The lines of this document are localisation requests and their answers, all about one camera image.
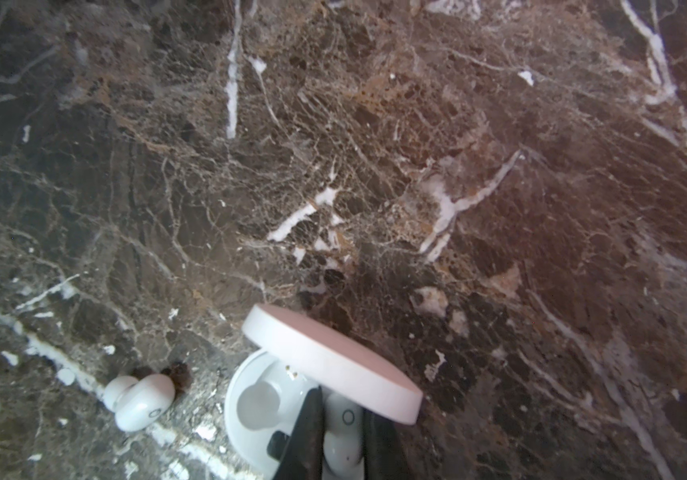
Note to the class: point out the white earbud charging case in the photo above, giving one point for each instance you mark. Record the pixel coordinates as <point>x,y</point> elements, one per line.
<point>297,354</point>

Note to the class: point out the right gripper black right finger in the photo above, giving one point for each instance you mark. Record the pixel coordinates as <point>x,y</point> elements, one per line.
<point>384,457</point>

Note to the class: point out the white earbud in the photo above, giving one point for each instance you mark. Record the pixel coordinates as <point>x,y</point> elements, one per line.
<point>136,403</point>
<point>343,439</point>

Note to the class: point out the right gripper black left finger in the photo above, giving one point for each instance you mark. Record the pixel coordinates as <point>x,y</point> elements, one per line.
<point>300,454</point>

